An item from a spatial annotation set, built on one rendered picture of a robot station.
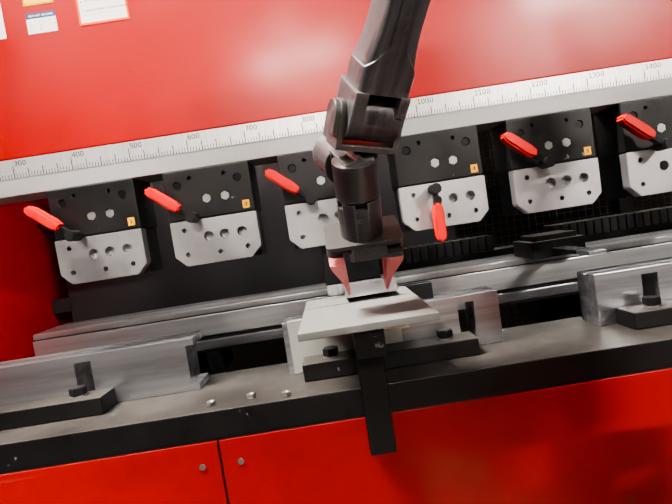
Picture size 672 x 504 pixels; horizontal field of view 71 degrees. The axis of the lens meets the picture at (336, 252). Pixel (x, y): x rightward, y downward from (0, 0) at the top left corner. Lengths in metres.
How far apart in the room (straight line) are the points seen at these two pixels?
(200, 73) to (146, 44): 0.10
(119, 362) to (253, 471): 0.31
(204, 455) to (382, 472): 0.28
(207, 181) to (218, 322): 0.40
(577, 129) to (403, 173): 0.31
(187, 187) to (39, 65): 0.32
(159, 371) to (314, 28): 0.66
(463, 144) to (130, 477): 0.76
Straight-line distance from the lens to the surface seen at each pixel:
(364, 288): 0.77
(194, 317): 1.15
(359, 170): 0.57
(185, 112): 0.88
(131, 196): 0.89
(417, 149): 0.85
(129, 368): 0.94
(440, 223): 0.81
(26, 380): 1.03
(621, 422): 0.90
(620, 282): 0.99
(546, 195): 0.91
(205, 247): 0.85
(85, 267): 0.92
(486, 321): 0.90
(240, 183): 0.84
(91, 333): 1.25
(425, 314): 0.61
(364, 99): 0.54
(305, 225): 0.82
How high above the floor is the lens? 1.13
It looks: 3 degrees down
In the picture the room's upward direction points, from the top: 9 degrees counter-clockwise
